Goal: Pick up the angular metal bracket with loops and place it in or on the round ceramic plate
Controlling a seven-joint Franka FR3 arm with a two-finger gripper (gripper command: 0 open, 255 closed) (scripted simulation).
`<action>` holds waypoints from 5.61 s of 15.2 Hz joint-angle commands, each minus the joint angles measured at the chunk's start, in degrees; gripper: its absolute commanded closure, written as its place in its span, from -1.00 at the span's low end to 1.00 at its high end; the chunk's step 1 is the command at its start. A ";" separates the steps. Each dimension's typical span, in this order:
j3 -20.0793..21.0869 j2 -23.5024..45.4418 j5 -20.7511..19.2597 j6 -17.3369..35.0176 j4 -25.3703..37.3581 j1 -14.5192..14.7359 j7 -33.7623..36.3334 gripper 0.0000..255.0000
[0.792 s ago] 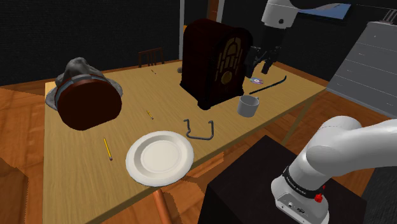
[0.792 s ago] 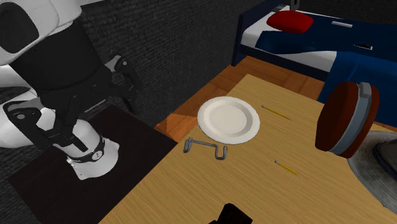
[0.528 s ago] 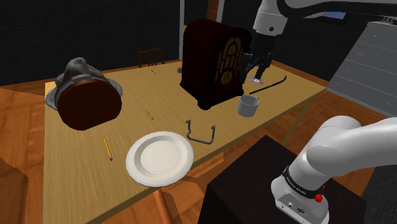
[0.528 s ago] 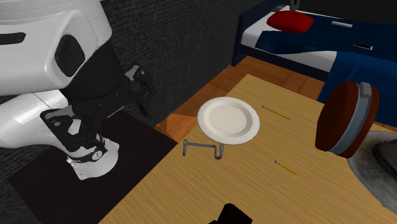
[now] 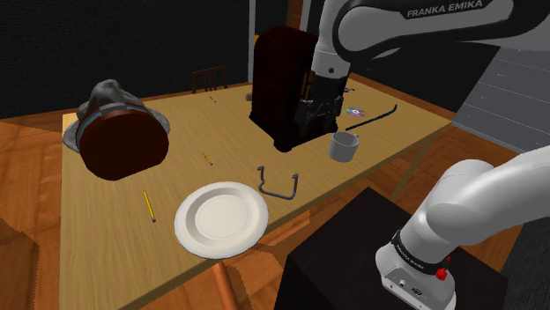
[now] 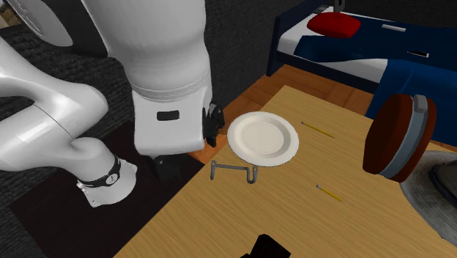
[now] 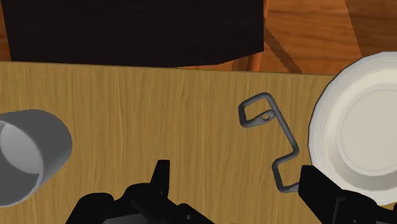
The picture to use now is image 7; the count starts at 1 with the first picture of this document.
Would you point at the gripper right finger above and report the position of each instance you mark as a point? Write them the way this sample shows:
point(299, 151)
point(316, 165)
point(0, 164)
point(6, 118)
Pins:
point(328, 198)

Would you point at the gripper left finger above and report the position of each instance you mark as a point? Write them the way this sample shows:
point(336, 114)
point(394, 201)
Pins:
point(152, 198)

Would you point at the white plate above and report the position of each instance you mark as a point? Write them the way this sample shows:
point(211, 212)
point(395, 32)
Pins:
point(356, 127)

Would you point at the grey bent metal tool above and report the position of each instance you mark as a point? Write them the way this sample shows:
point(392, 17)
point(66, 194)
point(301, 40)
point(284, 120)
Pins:
point(287, 130)

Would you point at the grey cup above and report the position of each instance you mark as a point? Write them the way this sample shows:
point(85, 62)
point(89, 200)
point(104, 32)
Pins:
point(29, 155)

